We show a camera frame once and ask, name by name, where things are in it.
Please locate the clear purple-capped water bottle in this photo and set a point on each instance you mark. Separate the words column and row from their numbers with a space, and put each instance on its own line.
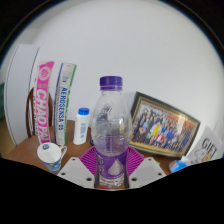
column 111, row 133

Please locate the white paper gift bag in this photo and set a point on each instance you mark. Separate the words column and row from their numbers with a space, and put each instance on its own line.
column 206, row 146

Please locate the white bottle with blue cap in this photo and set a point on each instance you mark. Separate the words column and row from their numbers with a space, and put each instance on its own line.
column 81, row 128

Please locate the blue tissue pack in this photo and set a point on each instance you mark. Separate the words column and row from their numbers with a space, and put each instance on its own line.
column 180, row 164

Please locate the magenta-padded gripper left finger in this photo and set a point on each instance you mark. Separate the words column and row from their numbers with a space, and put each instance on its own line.
column 75, row 170

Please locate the brown wooden chair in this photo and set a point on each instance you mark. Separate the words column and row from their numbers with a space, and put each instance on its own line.
column 30, row 113

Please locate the pink shuttlecock tube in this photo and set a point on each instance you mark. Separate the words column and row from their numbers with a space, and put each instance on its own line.
column 43, row 106

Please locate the framed group photo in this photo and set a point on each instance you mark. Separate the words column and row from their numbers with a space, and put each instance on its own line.
column 163, row 128

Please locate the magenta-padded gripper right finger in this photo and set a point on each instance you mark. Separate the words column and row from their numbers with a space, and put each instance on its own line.
column 148, row 170

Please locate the white green shuttlecock tube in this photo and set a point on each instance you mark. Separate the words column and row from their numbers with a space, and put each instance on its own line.
column 63, row 106

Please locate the green crate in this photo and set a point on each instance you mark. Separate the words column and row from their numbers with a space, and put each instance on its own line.
column 1, row 100

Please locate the white refrigerator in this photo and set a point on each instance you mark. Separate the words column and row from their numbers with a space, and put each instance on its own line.
column 18, row 93

